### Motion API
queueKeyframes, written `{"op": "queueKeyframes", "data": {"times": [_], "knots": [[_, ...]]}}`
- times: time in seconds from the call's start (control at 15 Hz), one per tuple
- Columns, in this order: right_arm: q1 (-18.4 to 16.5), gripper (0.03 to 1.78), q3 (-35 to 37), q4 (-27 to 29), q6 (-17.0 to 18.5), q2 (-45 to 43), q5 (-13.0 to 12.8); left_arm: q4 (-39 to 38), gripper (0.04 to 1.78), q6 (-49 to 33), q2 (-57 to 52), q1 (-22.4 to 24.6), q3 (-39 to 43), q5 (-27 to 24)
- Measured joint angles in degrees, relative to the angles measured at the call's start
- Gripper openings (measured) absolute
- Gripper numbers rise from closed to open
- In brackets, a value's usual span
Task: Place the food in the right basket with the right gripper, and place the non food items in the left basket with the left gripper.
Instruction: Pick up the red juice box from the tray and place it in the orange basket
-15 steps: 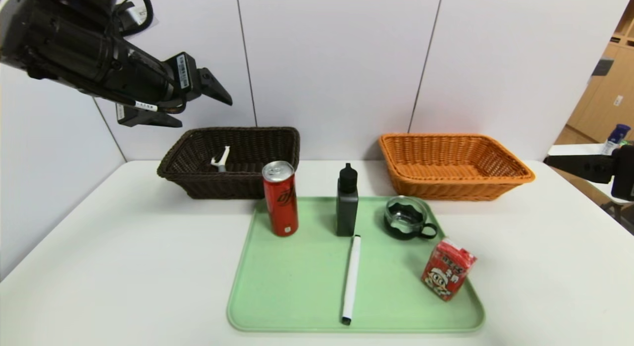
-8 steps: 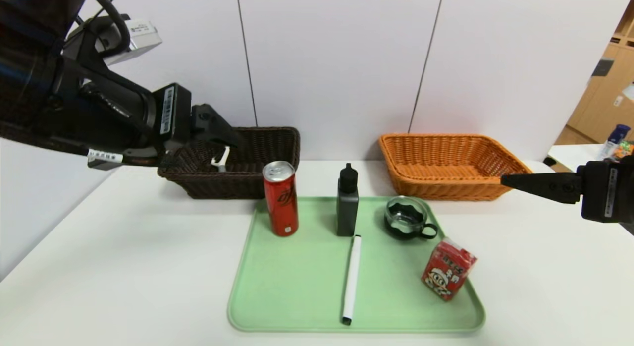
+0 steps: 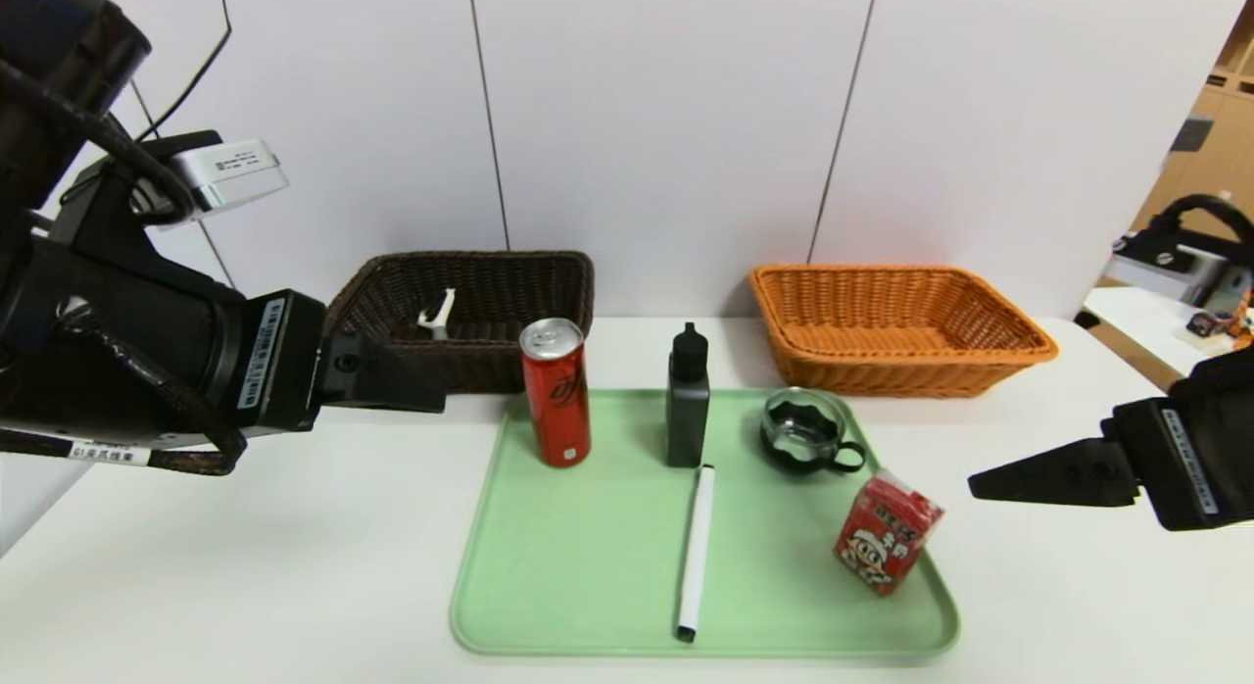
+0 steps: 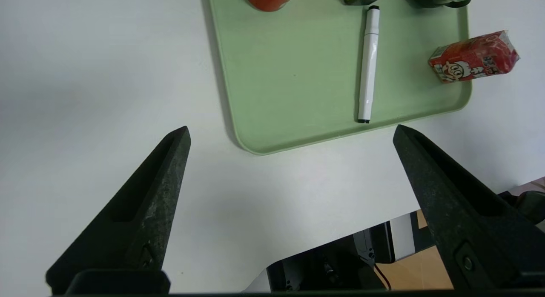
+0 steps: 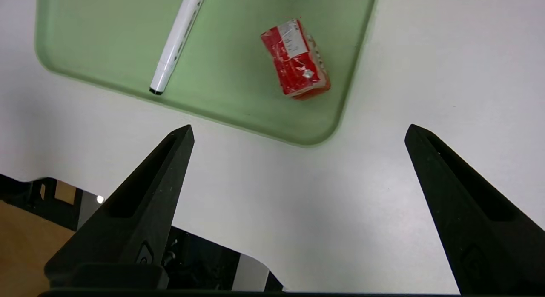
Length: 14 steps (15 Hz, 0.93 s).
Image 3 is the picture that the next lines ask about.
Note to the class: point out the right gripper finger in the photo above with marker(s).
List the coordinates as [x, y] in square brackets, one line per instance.
[1068, 473]

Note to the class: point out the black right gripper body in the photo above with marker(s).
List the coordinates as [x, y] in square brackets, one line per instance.
[1181, 464]

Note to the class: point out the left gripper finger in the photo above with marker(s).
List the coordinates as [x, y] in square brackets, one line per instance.
[372, 375]

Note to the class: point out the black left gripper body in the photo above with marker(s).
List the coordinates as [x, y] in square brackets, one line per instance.
[279, 363]

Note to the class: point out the red soda can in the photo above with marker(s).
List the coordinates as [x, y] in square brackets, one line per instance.
[556, 400]

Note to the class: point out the red cartoon milk carton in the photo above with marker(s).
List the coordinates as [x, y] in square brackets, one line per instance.
[887, 537]

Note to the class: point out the black squeeze bottle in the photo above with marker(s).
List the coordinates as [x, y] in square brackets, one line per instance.
[686, 419]

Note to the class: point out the dark brown wicker basket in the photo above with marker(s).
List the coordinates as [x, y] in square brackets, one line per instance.
[490, 361]

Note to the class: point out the orange wicker basket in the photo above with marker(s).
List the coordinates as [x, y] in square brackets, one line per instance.
[882, 370]

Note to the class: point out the small dark box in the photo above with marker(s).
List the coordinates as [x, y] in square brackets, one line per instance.
[1210, 323]

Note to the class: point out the colourful snack packet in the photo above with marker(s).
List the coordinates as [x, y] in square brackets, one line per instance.
[1246, 307]

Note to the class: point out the glass cup black holder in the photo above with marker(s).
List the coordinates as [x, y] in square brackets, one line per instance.
[798, 434]

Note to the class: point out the light green plastic tray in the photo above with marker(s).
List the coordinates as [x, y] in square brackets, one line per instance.
[784, 566]

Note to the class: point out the dark grey cabinet plate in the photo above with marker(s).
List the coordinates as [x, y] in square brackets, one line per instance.
[1189, 135]

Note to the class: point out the white marker black cap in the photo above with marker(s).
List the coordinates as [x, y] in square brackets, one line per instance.
[696, 557]

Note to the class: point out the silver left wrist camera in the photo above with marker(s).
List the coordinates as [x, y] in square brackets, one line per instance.
[230, 174]

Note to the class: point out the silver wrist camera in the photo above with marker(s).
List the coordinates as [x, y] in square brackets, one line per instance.
[230, 174]
[1156, 268]

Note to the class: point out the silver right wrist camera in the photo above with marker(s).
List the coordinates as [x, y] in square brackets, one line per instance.
[1156, 268]

